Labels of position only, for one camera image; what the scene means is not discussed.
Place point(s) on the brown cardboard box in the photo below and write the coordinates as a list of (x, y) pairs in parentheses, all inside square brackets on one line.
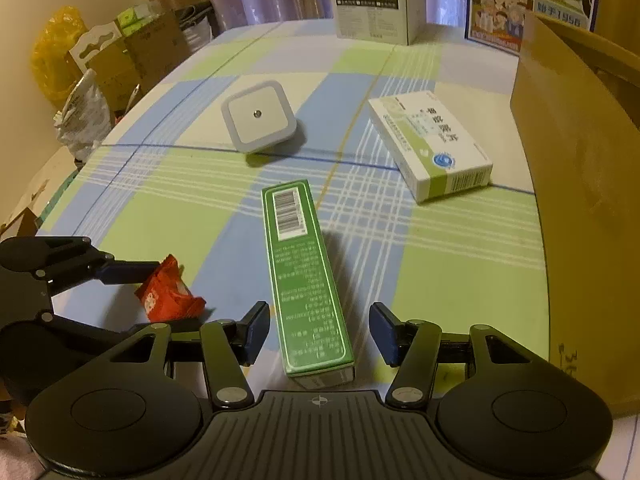
[(150, 55)]

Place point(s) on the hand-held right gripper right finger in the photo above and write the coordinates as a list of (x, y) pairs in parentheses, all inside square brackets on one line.
[(382, 330)]

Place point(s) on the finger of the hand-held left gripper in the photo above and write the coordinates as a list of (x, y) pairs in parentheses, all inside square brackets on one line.
[(75, 332), (125, 272)]

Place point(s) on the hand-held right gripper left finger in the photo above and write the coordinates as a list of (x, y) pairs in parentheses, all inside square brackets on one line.
[(257, 330)]

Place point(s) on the white hanger cardboard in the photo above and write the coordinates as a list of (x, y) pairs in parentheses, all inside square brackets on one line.
[(95, 45)]

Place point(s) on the red snack packet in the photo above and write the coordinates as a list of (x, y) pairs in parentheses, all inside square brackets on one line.
[(165, 300)]

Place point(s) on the white product box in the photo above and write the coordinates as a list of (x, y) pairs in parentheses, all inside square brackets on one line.
[(370, 15)]

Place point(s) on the crumpled white plastic bag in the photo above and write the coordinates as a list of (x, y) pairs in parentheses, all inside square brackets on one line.
[(85, 115)]

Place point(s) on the long green box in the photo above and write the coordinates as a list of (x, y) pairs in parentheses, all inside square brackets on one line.
[(305, 285)]

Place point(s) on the white green medicine box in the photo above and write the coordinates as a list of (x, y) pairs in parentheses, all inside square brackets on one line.
[(425, 145)]

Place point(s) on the yellow plastic bag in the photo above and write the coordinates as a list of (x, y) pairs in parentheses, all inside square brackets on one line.
[(55, 55)]

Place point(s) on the blue milk carton box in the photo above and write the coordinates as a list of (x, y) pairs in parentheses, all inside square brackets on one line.
[(525, 5)]

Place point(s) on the green tissue box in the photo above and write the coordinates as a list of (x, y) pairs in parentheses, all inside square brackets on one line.
[(137, 15)]

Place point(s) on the brown cardboard piece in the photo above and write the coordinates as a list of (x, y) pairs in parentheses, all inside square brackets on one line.
[(22, 210)]

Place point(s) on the large cardboard box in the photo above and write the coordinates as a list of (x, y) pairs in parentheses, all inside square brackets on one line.
[(575, 210)]

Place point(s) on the checked tablecloth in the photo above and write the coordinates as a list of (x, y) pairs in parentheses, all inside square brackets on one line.
[(200, 200)]

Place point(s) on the black and white bag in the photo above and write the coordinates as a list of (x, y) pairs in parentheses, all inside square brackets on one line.
[(197, 25)]

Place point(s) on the white square night light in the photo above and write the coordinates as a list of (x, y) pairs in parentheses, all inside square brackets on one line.
[(255, 115)]

